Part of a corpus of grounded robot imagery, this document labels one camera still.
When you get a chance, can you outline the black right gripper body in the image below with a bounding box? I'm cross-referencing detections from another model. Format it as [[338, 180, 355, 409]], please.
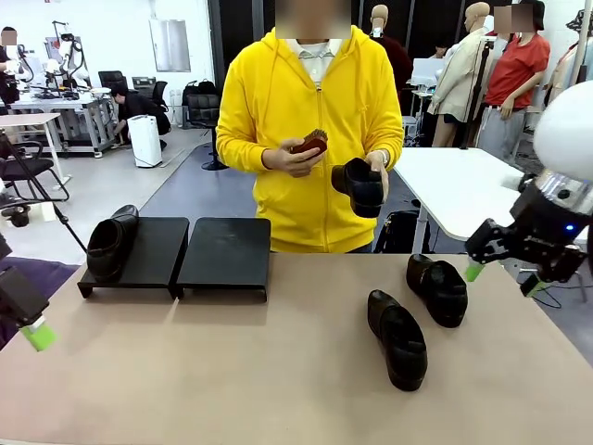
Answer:
[[509, 183, 580, 265]]

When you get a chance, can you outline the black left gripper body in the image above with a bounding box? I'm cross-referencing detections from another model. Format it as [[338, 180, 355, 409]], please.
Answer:
[[0, 266, 50, 325]]

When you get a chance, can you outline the black leather shoe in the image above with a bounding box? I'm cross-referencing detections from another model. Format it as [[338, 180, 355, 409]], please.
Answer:
[[86, 204, 140, 283], [406, 253, 469, 329], [367, 289, 429, 393], [331, 157, 390, 218]]

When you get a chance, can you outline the brown wooden shoe brush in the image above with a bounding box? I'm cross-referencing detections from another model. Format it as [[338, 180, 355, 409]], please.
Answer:
[[290, 129, 330, 158]]

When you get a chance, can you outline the person's left forearm yellow sleeve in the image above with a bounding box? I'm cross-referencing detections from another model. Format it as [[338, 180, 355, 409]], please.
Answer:
[[370, 110, 405, 161]]

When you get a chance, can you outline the person's right forearm yellow sleeve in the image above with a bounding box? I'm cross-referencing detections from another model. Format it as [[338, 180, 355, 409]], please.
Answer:
[[215, 120, 270, 171]]

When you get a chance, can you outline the black metal shoe stand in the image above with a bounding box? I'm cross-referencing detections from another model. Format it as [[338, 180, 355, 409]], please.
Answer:
[[77, 216, 190, 300], [174, 216, 272, 303]]

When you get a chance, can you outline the person's left hand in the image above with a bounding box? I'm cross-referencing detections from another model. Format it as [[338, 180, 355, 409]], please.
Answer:
[[363, 150, 390, 175]]

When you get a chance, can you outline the person's right hand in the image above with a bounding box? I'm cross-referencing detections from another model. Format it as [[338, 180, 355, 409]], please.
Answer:
[[261, 141, 325, 179]]

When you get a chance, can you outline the white table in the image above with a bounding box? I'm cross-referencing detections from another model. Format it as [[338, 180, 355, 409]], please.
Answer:
[[392, 146, 589, 302]]

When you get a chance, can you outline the black tripod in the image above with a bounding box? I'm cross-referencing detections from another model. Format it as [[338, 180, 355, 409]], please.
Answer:
[[0, 129, 92, 258]]

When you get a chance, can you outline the black folding chair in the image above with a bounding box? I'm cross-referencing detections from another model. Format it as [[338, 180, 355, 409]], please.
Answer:
[[0, 141, 70, 220]]

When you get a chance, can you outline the mannequin with beige jacket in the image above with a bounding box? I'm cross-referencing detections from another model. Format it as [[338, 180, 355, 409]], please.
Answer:
[[425, 2, 495, 149]]

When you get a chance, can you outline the pink-topped white desk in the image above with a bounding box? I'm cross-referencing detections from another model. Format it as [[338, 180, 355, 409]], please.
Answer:
[[0, 112, 71, 184]]

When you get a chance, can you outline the wooden coat rack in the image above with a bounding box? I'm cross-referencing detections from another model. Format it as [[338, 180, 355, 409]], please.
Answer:
[[567, 8, 593, 87]]

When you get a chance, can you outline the white monitor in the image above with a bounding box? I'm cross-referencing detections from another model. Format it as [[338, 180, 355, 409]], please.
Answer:
[[410, 57, 444, 87]]

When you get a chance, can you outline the grey workbench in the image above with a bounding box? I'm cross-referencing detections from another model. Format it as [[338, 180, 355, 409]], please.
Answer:
[[8, 87, 117, 157]]

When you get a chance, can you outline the white air purifier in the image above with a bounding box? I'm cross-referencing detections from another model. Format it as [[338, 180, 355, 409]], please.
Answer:
[[127, 115, 163, 169]]

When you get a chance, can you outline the person dressed in black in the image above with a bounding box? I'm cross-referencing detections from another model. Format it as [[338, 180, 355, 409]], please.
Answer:
[[110, 85, 170, 149]]

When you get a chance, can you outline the person in yellow hoodie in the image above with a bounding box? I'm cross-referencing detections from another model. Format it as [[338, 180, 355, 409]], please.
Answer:
[[215, 0, 405, 255]]

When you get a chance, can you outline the person in black shirt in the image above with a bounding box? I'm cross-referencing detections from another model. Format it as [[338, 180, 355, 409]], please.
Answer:
[[0, 26, 22, 106]]

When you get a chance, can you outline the mannequin with dark red top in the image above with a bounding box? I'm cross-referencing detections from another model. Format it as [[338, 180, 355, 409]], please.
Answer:
[[370, 4, 414, 89]]

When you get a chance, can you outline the black mesh office chair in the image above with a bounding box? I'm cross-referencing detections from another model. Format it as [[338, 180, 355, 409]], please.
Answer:
[[147, 81, 170, 108]]

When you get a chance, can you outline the black padded bar stool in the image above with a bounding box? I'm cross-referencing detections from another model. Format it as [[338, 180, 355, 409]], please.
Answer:
[[184, 94, 231, 172]]

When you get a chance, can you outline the black backpack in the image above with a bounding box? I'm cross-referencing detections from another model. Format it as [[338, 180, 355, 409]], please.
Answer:
[[182, 79, 219, 108]]

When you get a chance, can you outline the black floor cable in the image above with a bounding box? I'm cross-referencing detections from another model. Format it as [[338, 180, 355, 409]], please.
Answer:
[[532, 282, 562, 310]]

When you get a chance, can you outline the black camera stand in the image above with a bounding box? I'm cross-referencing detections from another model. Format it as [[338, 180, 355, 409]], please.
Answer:
[[460, 39, 493, 150]]

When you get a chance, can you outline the silver wall panel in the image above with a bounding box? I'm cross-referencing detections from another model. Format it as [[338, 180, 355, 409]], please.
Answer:
[[148, 19, 192, 73]]

